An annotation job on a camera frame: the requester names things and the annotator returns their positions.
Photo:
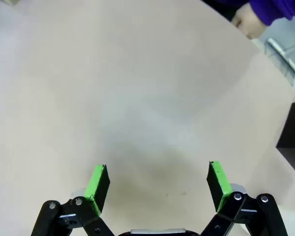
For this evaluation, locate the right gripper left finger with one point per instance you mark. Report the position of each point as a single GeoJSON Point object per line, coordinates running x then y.
{"type": "Point", "coordinates": [98, 186]}

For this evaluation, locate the black open box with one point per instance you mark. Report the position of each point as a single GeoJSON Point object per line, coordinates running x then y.
{"type": "Point", "coordinates": [293, 137]}

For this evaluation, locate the person's left forearm purple sleeve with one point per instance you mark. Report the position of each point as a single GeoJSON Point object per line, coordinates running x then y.
{"type": "Point", "coordinates": [277, 8]}

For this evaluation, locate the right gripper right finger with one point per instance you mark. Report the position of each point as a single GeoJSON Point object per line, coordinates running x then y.
{"type": "Point", "coordinates": [218, 186]}

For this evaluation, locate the person's left hand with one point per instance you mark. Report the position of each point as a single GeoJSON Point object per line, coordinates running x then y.
{"type": "Point", "coordinates": [250, 23]}

